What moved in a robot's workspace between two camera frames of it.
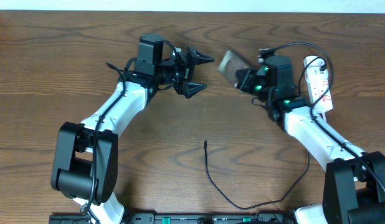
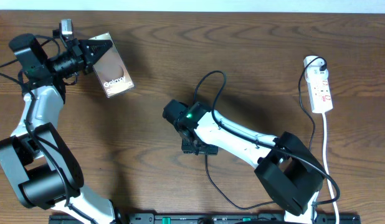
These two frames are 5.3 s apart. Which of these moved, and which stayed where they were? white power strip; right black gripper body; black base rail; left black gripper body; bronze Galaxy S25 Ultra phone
Moved: bronze Galaxy S25 Ultra phone; left black gripper body; right black gripper body
Stayed: white power strip; black base rail
